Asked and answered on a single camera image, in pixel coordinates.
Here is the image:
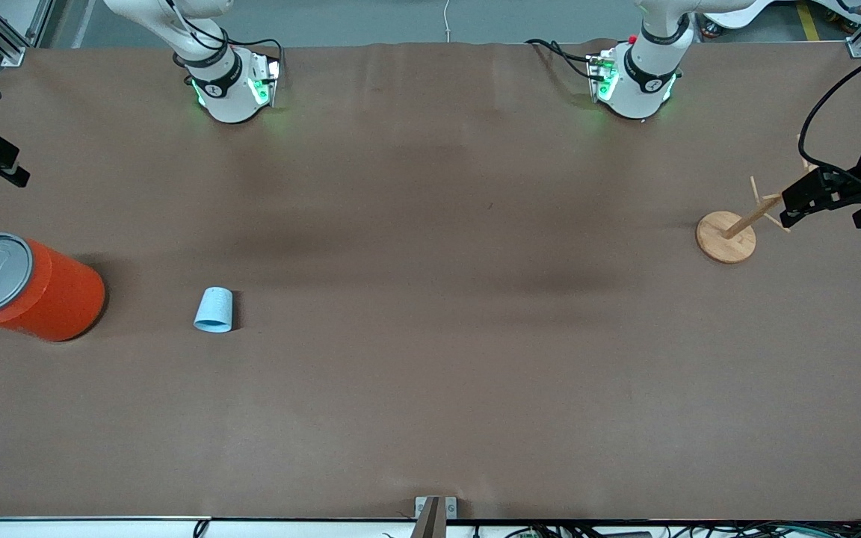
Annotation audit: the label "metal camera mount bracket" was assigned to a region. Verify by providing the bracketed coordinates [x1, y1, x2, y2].
[412, 495, 458, 538]

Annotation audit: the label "brown table cover sheet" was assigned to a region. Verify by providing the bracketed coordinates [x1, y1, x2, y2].
[0, 39, 861, 522]

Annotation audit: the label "light blue plastic cup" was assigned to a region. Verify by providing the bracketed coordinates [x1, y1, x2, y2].
[193, 287, 235, 334]

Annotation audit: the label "tangled black floor cables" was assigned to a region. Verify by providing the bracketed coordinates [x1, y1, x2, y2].
[468, 521, 861, 538]

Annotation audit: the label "black left base cable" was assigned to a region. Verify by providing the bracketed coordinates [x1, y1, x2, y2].
[525, 37, 604, 82]

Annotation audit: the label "black base cable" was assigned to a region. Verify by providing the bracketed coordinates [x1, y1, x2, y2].
[225, 37, 285, 80]
[525, 37, 604, 82]

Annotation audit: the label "long black left arm cable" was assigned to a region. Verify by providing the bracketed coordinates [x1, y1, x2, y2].
[798, 41, 861, 180]

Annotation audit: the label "wooden mug tree stand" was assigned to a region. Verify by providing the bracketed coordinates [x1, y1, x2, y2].
[696, 134, 812, 265]

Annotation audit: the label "black right base cable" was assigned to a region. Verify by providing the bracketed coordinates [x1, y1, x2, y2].
[225, 37, 285, 80]

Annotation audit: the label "orange canister grey lid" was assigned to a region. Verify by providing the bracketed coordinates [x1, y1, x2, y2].
[0, 232, 108, 343]

